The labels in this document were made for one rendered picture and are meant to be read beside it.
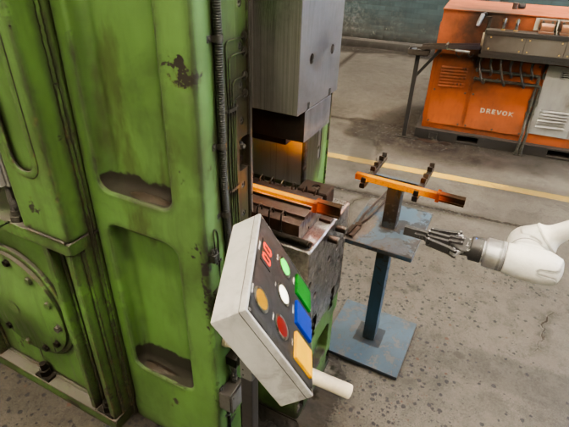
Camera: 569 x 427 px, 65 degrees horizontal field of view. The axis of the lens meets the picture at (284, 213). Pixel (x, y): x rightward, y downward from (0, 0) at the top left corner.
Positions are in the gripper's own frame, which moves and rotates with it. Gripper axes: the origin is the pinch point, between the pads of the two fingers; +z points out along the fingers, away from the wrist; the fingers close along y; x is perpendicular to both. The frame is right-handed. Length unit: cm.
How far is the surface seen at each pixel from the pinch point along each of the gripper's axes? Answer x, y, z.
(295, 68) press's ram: 50, -17, 36
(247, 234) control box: 19, -50, 31
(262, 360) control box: 7, -72, 15
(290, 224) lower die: -1.9, -12.4, 37.8
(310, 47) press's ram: 54, -11, 35
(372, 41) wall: -84, 737, 234
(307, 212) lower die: -0.7, -4.6, 35.3
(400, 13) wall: -34, 743, 191
